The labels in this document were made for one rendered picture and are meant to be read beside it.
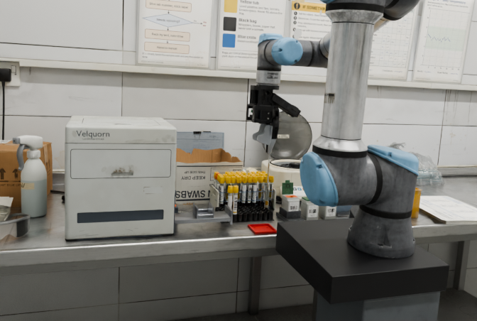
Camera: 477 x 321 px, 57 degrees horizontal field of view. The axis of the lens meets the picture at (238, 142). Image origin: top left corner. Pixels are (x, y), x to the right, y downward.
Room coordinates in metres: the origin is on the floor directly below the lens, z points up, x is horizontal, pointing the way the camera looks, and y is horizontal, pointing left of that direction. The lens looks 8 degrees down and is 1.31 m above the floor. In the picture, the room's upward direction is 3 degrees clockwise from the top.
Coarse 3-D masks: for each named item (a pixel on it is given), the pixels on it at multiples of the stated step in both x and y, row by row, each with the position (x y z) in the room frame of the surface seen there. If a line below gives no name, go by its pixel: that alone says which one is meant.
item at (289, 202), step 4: (284, 196) 1.36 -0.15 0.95; (288, 196) 1.36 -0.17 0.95; (292, 196) 1.36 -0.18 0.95; (296, 196) 1.37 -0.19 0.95; (284, 200) 1.36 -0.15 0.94; (288, 200) 1.34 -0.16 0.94; (292, 200) 1.34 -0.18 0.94; (296, 200) 1.34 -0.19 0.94; (284, 204) 1.36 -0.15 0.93; (288, 204) 1.33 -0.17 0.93; (292, 204) 1.34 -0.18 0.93; (296, 204) 1.34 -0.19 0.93; (284, 208) 1.36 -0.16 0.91; (288, 208) 1.33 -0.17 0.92; (292, 208) 1.34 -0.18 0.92; (296, 208) 1.34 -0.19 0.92
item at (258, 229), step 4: (248, 224) 1.27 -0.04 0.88; (252, 224) 1.27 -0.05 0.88; (256, 224) 1.28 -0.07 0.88; (260, 224) 1.28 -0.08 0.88; (264, 224) 1.28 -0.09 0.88; (268, 224) 1.28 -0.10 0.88; (252, 228) 1.24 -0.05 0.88; (256, 228) 1.26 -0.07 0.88; (260, 228) 1.26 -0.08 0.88; (264, 228) 1.26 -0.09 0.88; (268, 228) 1.26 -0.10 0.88; (272, 228) 1.26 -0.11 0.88; (256, 232) 1.21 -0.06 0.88; (260, 232) 1.21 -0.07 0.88; (264, 232) 1.22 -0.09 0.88; (268, 232) 1.22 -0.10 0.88; (272, 232) 1.22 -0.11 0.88; (276, 232) 1.23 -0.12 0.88
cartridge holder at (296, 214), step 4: (280, 208) 1.37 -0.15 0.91; (276, 212) 1.39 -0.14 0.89; (280, 212) 1.37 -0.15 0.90; (284, 212) 1.35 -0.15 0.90; (288, 212) 1.33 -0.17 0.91; (292, 212) 1.33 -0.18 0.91; (296, 212) 1.34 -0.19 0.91; (300, 212) 1.34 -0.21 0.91; (280, 216) 1.36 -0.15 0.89; (284, 216) 1.34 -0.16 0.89; (288, 216) 1.33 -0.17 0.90; (292, 216) 1.34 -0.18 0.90; (296, 216) 1.34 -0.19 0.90; (300, 216) 1.34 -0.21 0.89; (284, 220) 1.34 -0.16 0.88; (288, 220) 1.31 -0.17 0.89; (292, 220) 1.32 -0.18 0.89; (296, 220) 1.32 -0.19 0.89; (300, 220) 1.33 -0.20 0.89
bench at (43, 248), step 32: (448, 192) 1.86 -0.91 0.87; (32, 224) 1.19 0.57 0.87; (64, 224) 1.21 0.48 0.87; (192, 224) 1.27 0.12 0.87; (224, 224) 1.28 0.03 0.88; (416, 224) 1.38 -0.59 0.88; (448, 224) 1.40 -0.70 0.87; (0, 256) 1.00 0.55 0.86; (32, 256) 1.02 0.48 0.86; (64, 256) 1.04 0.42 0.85; (96, 256) 1.06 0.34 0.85; (128, 256) 1.09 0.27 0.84; (160, 256) 1.14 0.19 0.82; (192, 256) 1.17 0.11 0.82; (224, 256) 1.20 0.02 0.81; (256, 256) 1.86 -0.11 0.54; (256, 288) 1.86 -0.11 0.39; (448, 288) 2.23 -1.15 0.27; (192, 320) 1.79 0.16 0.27; (224, 320) 1.80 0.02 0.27; (256, 320) 1.81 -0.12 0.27; (288, 320) 1.83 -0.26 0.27; (448, 320) 1.90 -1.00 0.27
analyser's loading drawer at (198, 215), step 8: (192, 208) 1.25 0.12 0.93; (208, 208) 1.26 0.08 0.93; (176, 216) 1.21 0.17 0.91; (184, 216) 1.22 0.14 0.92; (192, 216) 1.22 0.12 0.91; (200, 216) 1.20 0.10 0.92; (208, 216) 1.21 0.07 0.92; (216, 216) 1.23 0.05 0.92; (224, 216) 1.24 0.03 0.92; (232, 216) 1.23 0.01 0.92
